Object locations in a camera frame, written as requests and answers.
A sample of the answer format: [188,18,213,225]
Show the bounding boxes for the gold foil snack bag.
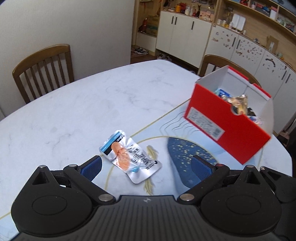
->
[222,94,248,115]

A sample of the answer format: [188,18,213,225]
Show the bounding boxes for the blue wafer packet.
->
[214,88,232,97]

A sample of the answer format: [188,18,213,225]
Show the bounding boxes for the pink white bread packet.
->
[248,115,263,126]

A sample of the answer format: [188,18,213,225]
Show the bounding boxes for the red shoe box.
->
[184,66,274,164]

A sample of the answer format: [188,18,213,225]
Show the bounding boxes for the wooden chair right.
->
[199,54,261,87]

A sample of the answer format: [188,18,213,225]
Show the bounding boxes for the wooden chair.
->
[199,54,261,87]
[12,44,74,104]

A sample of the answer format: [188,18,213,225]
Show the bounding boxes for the wooden chair far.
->
[12,44,74,104]

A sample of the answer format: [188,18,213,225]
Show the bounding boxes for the white sneakers pair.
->
[157,53,172,62]

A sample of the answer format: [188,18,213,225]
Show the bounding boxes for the black sneakers pair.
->
[134,47,149,55]

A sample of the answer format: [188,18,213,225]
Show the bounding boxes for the white wall cupboards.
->
[136,0,296,135]

